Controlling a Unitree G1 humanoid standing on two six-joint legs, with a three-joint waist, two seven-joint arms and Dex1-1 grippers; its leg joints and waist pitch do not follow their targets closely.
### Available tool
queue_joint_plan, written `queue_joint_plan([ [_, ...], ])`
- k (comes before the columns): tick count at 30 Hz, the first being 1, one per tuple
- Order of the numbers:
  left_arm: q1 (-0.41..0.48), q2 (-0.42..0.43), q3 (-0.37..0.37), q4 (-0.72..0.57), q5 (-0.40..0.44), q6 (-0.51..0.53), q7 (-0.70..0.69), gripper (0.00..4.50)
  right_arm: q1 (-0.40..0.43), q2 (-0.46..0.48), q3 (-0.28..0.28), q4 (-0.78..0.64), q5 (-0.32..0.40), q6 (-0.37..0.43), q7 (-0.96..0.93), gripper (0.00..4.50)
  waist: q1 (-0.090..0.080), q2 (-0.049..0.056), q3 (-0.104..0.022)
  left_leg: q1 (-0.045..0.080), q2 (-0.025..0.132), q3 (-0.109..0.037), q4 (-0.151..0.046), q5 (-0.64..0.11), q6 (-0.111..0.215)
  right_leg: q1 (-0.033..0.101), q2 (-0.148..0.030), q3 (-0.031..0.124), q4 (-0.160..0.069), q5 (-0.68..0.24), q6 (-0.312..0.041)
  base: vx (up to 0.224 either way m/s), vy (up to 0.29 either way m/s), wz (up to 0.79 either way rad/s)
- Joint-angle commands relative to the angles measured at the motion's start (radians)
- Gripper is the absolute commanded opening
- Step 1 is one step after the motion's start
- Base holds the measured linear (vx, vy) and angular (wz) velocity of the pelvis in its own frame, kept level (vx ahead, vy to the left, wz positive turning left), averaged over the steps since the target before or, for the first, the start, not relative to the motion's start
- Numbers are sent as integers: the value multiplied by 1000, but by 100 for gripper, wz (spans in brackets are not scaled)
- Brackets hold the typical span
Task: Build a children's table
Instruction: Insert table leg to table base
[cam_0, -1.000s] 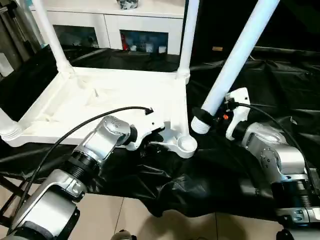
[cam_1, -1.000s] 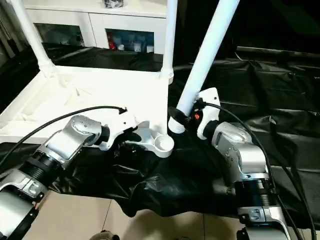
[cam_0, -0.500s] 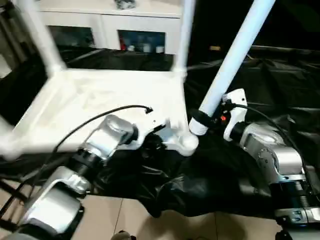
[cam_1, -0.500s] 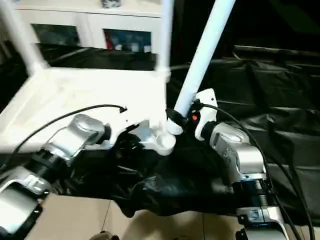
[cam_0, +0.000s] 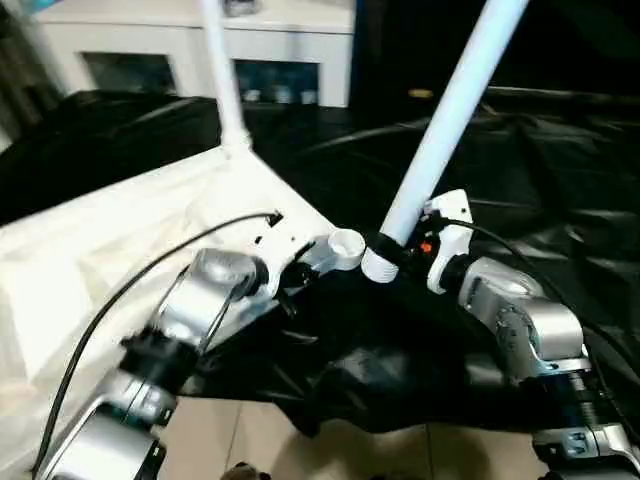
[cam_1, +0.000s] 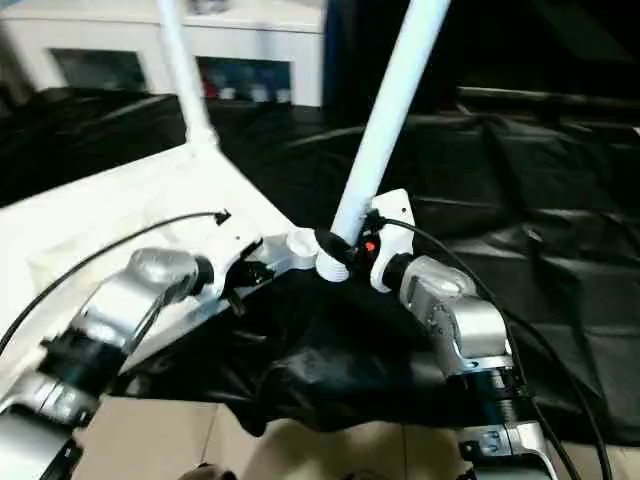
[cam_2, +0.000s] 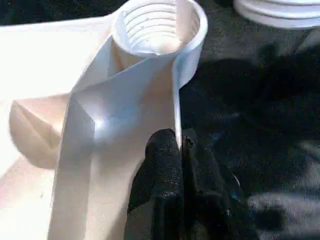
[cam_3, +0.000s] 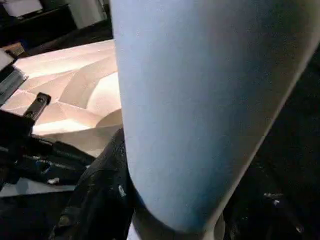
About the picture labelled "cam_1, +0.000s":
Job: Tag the white plastic table leg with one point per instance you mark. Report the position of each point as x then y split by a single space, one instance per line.
395 100
185 75

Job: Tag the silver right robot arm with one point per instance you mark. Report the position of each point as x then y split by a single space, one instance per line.
460 310

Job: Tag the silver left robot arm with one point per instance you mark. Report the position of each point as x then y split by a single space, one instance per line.
125 300

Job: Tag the small bottle with white label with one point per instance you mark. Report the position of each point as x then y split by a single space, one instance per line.
257 92
227 92
282 95

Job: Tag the dark rounded robot body part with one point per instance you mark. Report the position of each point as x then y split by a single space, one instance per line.
207 472

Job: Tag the long black bar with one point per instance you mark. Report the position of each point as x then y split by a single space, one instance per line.
550 96

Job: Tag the black backdrop cloth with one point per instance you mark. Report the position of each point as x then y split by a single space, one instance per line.
525 40

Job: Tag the white cabinet with glass doors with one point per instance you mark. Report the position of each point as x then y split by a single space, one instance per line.
100 30

